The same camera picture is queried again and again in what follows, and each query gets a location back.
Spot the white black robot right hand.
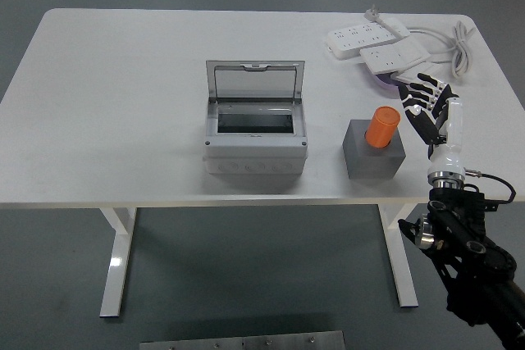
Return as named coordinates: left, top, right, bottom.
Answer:
left=396, top=73, right=468, bottom=177

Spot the orange cylinder battery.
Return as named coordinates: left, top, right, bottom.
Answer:
left=364, top=106, right=402, bottom=149

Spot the transparent hinged box lid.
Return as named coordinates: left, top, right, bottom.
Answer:
left=204, top=59, right=307, bottom=102

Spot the grey cube holder block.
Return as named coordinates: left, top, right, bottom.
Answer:
left=342, top=119, right=407, bottom=180

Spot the small white socket panel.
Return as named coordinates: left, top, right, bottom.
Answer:
left=393, top=61, right=444, bottom=88

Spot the purple round dish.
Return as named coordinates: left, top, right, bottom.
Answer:
left=364, top=65, right=405, bottom=91

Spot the wide white power strip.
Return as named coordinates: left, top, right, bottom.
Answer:
left=359, top=36, right=431, bottom=76

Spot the white table leg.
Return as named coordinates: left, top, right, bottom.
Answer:
left=98, top=207, right=139, bottom=318
left=377, top=202, right=419, bottom=309

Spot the narrow white power strip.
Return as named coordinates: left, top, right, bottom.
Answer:
left=377, top=16, right=410, bottom=38

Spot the long white power strip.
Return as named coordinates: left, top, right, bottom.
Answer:
left=326, top=21, right=401, bottom=60

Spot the white power plug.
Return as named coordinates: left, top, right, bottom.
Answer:
left=364, top=4, right=389, bottom=25

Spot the white power cable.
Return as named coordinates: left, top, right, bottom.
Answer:
left=404, top=20, right=479, bottom=80

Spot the grey electrical enclosure box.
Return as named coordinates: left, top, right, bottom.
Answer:
left=203, top=98, right=308, bottom=175

